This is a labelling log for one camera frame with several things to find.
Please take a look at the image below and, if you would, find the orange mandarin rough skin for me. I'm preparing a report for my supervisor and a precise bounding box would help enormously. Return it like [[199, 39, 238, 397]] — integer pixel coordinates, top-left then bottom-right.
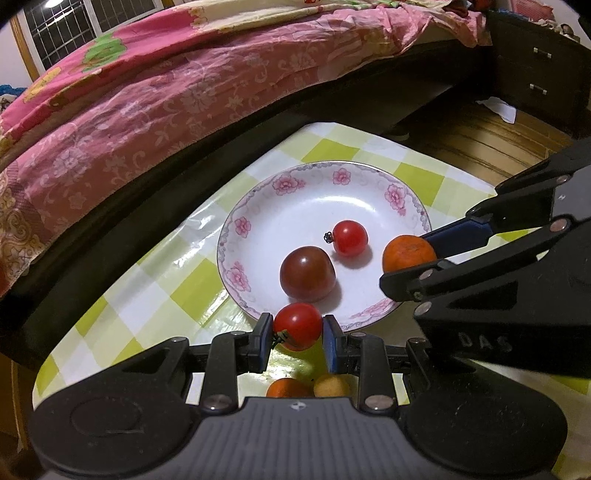
[[382, 235, 438, 273]]

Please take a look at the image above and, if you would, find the tan longan fruit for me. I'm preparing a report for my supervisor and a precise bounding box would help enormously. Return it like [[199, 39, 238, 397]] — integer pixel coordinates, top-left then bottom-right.
[[312, 373, 358, 398]]

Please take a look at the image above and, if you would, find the orange mandarin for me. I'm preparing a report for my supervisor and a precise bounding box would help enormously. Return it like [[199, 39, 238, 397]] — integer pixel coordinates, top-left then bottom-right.
[[266, 378, 314, 398]]

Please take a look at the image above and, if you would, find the red cherry tomato with stem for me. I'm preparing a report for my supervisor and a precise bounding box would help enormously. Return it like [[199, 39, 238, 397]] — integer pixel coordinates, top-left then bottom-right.
[[324, 220, 369, 258]]

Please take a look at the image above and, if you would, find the dark maroon large tomato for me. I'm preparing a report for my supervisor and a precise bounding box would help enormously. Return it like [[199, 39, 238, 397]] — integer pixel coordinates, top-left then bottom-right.
[[280, 246, 337, 303]]

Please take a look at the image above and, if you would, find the green white checkered tablecloth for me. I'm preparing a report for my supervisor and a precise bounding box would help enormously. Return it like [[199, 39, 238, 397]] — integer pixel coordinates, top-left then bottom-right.
[[31, 120, 591, 480]]

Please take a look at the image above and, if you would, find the white floral porcelain plate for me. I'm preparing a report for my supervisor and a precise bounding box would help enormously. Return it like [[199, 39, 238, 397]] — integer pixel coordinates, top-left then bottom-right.
[[216, 161, 431, 331]]

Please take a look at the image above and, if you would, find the white paper scrap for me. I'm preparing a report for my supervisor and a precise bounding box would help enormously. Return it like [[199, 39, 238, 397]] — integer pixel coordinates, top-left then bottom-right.
[[478, 96, 517, 124]]

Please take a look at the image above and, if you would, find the dark drawer cabinet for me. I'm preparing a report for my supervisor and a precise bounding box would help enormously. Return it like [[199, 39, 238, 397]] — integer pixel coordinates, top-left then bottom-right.
[[487, 11, 590, 139]]

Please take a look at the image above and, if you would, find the pink floral quilt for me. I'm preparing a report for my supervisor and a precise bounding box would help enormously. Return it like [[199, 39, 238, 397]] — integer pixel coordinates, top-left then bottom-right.
[[1, 1, 490, 290]]

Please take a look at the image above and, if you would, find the window with grille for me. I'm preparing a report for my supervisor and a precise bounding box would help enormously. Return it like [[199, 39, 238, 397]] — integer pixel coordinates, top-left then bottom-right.
[[17, 0, 164, 73]]

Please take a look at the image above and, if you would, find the dark sofa bed frame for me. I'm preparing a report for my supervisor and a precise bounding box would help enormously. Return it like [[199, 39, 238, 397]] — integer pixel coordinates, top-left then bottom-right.
[[1, 40, 492, 370]]

